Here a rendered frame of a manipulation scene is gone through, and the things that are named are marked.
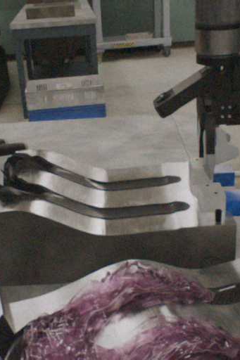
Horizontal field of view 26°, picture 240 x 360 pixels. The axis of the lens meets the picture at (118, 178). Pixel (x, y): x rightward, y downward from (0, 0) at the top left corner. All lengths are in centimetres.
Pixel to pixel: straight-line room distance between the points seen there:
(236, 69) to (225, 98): 5
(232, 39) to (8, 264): 50
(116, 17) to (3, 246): 654
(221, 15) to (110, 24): 643
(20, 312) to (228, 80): 50
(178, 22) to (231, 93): 651
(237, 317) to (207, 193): 23
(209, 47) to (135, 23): 645
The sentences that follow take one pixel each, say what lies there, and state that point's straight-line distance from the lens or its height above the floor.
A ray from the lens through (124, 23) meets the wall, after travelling 727.
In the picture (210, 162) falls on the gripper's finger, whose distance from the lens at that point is 89.
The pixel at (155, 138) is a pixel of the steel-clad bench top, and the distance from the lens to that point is 143.
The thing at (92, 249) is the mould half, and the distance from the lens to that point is 80.
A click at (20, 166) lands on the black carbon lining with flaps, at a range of 91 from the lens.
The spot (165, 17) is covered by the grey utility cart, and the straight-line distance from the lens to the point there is 673.
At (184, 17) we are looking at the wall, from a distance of 740.
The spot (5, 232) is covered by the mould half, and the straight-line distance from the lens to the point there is 80.
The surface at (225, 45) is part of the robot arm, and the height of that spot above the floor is 113.
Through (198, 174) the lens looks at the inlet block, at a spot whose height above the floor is 91.
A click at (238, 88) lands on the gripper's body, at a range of 89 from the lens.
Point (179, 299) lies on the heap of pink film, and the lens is 64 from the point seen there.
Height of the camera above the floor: 127
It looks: 24 degrees down
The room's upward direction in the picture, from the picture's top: 4 degrees counter-clockwise
